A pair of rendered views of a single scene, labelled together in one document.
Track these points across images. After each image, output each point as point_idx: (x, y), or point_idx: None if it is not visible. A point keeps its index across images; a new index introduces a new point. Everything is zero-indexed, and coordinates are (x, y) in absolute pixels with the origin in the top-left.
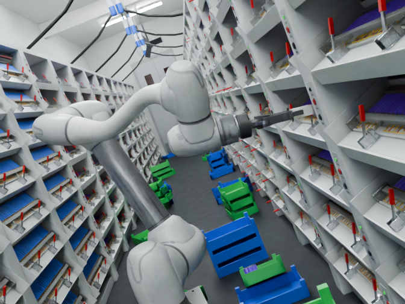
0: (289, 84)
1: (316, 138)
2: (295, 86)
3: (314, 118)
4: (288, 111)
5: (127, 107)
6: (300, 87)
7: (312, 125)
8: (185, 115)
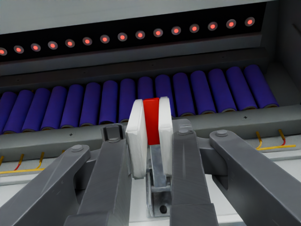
0: (10, 6)
1: (239, 217)
2: (105, 12)
3: (42, 159)
4: (238, 136)
5: None
6: (188, 9)
7: (165, 177)
8: None
